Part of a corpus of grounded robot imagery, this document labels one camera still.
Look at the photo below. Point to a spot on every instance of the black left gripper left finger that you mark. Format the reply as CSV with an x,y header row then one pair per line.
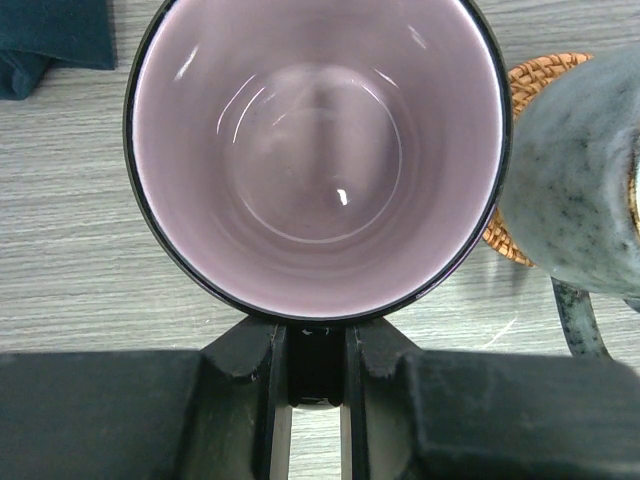
x,y
217,413

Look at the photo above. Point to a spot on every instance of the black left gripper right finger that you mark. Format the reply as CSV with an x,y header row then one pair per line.
x,y
410,413

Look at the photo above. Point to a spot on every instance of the mauve ceramic mug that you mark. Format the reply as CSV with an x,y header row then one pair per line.
x,y
317,163

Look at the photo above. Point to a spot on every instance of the grey ceramic mug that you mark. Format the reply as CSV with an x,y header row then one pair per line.
x,y
570,200

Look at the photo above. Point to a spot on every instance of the woven rattan coaster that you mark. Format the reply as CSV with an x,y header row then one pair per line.
x,y
527,80

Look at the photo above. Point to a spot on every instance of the dark blue folded cloth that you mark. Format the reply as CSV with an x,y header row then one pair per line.
x,y
37,35

